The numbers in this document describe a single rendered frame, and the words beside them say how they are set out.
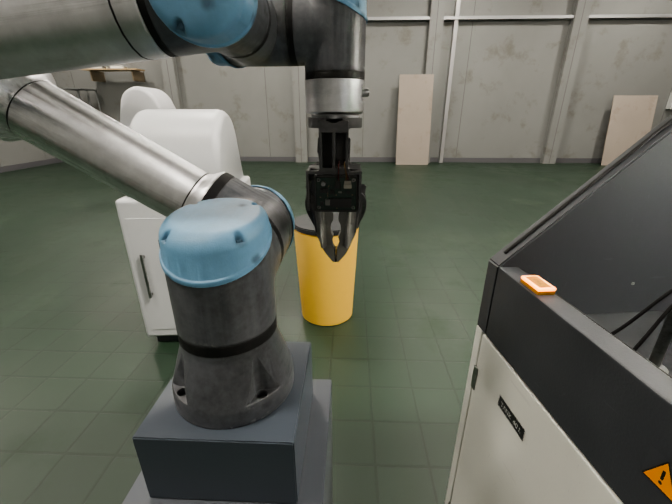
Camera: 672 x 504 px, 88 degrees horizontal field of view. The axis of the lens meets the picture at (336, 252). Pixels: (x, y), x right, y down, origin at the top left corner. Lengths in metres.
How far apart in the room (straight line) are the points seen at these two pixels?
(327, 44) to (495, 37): 9.55
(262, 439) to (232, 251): 0.21
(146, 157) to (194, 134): 1.40
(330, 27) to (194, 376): 0.42
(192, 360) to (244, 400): 0.07
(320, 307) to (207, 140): 1.10
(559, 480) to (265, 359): 0.49
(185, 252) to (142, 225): 1.59
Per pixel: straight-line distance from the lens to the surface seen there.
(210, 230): 0.36
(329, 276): 2.00
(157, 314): 2.15
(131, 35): 0.39
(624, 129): 11.11
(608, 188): 0.82
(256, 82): 9.60
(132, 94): 5.66
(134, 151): 0.55
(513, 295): 0.71
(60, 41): 0.42
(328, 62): 0.46
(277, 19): 0.47
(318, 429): 0.57
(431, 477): 1.54
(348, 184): 0.45
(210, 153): 1.89
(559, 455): 0.70
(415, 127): 9.07
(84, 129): 0.57
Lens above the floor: 1.23
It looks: 22 degrees down
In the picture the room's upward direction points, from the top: straight up
